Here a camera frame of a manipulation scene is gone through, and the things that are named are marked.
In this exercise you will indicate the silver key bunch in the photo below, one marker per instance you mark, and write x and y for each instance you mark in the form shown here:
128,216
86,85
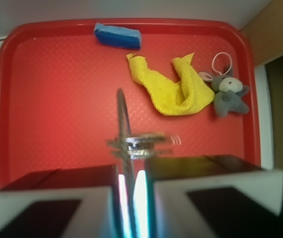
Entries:
129,147

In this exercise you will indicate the grey plush mouse toy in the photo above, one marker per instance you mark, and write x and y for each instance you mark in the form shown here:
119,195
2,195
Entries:
228,89

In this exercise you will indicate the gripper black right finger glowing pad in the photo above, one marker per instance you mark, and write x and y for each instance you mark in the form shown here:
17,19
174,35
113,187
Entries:
213,197

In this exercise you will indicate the blue sponge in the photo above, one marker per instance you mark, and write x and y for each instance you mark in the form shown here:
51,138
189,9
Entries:
116,36

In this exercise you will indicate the red plastic tray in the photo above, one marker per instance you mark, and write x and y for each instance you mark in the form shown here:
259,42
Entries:
58,89

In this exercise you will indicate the yellow cloth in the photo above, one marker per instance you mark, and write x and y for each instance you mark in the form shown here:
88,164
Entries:
188,96

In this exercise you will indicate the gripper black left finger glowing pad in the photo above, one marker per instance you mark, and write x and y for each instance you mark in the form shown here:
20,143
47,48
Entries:
72,203

